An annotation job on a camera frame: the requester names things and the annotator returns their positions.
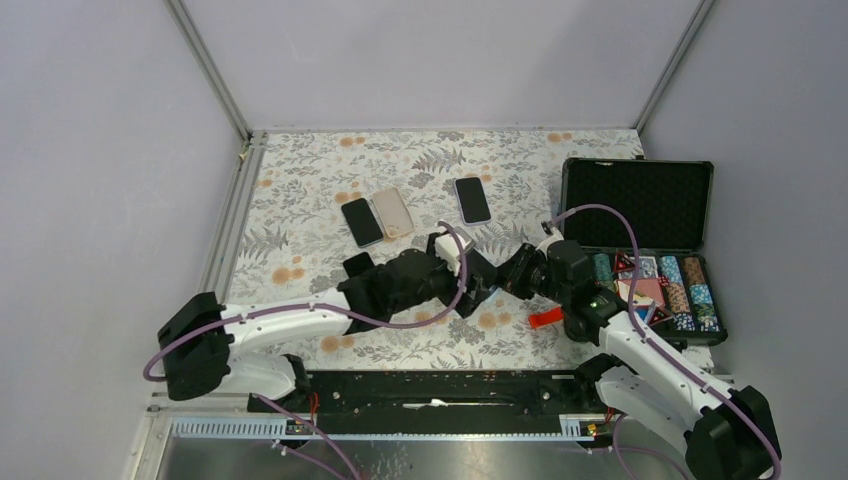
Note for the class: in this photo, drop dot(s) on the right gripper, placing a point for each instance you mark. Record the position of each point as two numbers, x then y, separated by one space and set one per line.
511 273

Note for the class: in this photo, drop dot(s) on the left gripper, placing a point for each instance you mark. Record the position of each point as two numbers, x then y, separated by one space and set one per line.
472 295

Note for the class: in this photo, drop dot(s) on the phone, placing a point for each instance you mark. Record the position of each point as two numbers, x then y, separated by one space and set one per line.
472 201
491 294

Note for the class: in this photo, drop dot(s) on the beige phone case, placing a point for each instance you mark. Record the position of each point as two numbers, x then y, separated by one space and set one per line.
393 213

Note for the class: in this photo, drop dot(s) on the small black smartphone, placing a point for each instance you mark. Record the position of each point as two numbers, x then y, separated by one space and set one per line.
362 222

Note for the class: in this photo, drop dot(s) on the large black smartphone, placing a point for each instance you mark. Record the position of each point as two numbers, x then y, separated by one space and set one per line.
358 264

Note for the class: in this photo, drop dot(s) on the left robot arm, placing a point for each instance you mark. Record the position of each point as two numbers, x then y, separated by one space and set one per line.
209 347

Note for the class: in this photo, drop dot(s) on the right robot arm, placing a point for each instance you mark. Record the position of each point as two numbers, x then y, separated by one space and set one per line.
722 432

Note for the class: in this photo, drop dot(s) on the black poker chip case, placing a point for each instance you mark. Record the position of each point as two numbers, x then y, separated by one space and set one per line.
666 204

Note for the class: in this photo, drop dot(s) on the red plastic piece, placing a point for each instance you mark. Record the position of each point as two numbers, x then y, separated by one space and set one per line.
542 319

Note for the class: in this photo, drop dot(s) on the floral tablecloth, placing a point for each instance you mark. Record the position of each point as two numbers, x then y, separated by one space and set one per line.
296 239

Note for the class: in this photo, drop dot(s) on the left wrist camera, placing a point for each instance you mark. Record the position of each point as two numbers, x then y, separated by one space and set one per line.
448 249

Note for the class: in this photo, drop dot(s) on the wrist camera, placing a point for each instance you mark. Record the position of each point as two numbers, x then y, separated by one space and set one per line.
553 236
448 249

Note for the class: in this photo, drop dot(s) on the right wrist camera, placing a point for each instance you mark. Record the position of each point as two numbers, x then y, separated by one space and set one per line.
553 236

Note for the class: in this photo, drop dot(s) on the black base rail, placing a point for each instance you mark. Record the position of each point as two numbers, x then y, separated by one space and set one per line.
442 403

